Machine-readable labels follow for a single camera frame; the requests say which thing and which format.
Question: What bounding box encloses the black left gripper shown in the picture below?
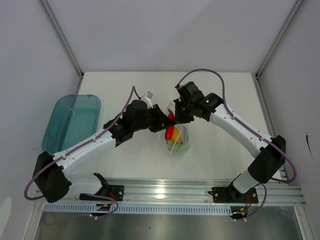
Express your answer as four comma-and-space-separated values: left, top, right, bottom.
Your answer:
132, 104, 176, 133

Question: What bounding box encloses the red chili pepper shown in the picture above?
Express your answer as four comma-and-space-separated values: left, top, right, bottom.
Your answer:
164, 108, 175, 141

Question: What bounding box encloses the clear dotted zip top bag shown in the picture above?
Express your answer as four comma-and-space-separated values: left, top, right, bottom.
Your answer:
158, 99, 191, 156

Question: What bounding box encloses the yellow lemon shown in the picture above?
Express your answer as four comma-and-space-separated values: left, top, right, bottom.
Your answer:
170, 126, 183, 144

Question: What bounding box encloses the light green pepper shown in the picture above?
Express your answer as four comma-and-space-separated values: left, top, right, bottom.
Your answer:
168, 143, 189, 155

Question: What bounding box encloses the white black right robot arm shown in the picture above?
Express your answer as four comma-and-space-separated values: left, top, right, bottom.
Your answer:
174, 81, 286, 202

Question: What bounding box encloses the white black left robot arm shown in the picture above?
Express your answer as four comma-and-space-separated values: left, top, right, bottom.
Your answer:
32, 100, 176, 203

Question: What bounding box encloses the teal plastic bin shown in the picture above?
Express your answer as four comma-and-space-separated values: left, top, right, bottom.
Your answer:
42, 94, 101, 155

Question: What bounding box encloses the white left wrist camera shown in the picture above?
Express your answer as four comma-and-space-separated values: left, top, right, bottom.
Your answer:
140, 91, 153, 109

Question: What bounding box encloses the aluminium front rail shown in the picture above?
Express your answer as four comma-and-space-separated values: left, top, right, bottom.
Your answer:
33, 178, 307, 207

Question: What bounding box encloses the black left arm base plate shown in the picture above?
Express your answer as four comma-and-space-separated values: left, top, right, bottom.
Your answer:
79, 185, 125, 202

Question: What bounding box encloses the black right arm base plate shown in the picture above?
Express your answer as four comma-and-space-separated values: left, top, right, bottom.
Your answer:
207, 186, 259, 204

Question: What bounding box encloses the white slotted cable duct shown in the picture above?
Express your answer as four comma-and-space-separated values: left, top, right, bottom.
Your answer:
43, 202, 232, 216

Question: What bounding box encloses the right aluminium corner post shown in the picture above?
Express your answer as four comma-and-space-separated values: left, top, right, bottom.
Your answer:
254, 0, 307, 78

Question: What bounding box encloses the aluminium corner post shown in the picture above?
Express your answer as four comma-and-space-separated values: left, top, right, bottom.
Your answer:
37, 0, 84, 79
254, 0, 307, 78

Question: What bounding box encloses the left aluminium corner post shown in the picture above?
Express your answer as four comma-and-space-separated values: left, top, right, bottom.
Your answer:
37, 0, 84, 79

